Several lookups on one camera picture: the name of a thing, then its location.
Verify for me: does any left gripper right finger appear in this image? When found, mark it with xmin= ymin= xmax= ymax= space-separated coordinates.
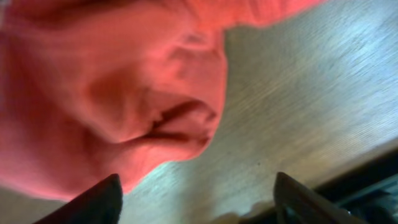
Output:
xmin=273 ymin=172 xmax=366 ymax=224

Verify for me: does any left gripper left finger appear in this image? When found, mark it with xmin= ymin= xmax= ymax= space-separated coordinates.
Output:
xmin=34 ymin=174 xmax=123 ymax=224

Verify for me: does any red soccer t-shirt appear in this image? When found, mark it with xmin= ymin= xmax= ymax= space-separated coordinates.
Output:
xmin=1 ymin=0 xmax=319 ymax=200

